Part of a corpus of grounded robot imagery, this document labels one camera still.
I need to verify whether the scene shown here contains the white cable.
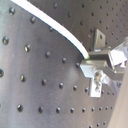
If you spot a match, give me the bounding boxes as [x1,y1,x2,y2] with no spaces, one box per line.
[10,0,91,60]

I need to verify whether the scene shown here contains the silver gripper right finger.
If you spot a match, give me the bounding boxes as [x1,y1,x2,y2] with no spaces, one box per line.
[89,37,128,69]

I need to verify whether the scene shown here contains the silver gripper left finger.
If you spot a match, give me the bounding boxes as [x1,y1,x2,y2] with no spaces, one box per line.
[80,60,126,98]

